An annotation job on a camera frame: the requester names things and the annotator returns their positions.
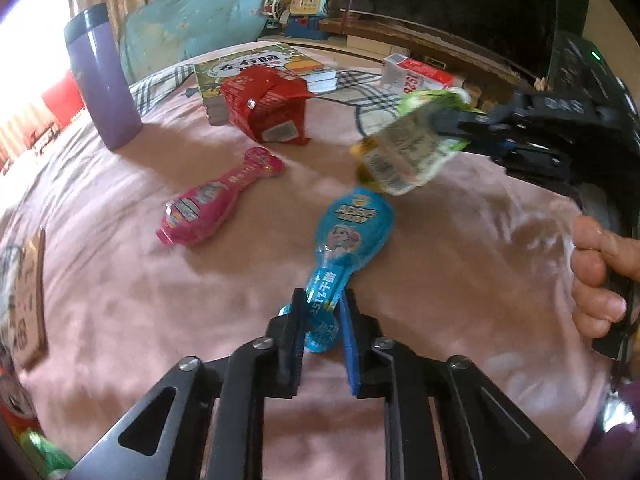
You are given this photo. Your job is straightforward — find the wooden board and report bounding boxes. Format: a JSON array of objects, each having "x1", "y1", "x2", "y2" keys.
[{"x1": 0, "y1": 227, "x2": 50, "y2": 372}]

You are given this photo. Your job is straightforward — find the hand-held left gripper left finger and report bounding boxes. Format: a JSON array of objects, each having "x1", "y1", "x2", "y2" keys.
[{"x1": 65, "y1": 287, "x2": 307, "y2": 480}]

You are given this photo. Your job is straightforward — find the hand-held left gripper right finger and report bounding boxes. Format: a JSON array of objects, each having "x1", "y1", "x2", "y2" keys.
[{"x1": 340, "y1": 290, "x2": 587, "y2": 480}]

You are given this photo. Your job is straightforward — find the light blue fabric bundle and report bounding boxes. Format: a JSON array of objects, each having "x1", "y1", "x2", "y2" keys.
[{"x1": 120, "y1": 0, "x2": 266, "y2": 84}]

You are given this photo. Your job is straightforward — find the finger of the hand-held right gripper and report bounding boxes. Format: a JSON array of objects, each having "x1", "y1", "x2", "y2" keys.
[
  {"x1": 459, "y1": 135, "x2": 512, "y2": 161},
  {"x1": 431, "y1": 108, "x2": 503, "y2": 135}
]

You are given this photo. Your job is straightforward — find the person's right hand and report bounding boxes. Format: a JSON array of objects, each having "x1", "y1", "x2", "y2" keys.
[{"x1": 570, "y1": 215, "x2": 640, "y2": 342}]

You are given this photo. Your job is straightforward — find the yellow and teal toy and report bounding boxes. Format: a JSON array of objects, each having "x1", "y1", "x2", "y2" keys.
[{"x1": 291, "y1": 0, "x2": 331, "y2": 20}]

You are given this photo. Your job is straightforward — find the light blue stick wrapper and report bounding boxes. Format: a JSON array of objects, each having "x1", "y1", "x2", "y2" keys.
[{"x1": 302, "y1": 186, "x2": 396, "y2": 354}]

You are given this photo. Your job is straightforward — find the white and wood television stand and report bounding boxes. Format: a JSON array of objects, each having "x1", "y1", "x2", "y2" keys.
[{"x1": 260, "y1": 16, "x2": 543, "y2": 93}]

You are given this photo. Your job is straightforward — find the red chair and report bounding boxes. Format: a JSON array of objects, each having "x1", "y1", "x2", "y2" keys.
[{"x1": 40, "y1": 69, "x2": 86, "y2": 127}]

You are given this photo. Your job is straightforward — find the crushed red can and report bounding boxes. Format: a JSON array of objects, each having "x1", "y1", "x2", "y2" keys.
[{"x1": 0, "y1": 364, "x2": 40, "y2": 427}]

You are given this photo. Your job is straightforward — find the white and red carton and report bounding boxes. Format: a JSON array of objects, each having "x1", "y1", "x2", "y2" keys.
[{"x1": 382, "y1": 53, "x2": 457, "y2": 94}]

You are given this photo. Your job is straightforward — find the crushed green can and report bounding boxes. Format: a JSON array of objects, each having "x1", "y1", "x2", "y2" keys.
[{"x1": 17, "y1": 427, "x2": 77, "y2": 480}]

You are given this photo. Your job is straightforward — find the red snack bag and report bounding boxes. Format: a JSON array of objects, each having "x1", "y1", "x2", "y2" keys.
[{"x1": 220, "y1": 66, "x2": 316, "y2": 146}]

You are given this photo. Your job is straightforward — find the pink stick wrapper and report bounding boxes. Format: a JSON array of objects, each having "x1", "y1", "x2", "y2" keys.
[{"x1": 156, "y1": 146, "x2": 286, "y2": 247}]

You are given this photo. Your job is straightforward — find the children's picture book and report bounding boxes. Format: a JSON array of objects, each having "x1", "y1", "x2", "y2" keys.
[{"x1": 193, "y1": 46, "x2": 337, "y2": 124}]

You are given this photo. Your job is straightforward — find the green snack packet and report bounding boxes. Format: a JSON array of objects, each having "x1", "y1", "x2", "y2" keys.
[{"x1": 350, "y1": 87, "x2": 485, "y2": 197}]

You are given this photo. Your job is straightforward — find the purple thermos bottle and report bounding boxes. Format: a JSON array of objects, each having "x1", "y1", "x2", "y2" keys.
[{"x1": 63, "y1": 3, "x2": 144, "y2": 151}]

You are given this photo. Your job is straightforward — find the white basket toy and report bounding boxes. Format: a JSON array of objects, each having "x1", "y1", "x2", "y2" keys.
[{"x1": 263, "y1": 0, "x2": 293, "y2": 28}]

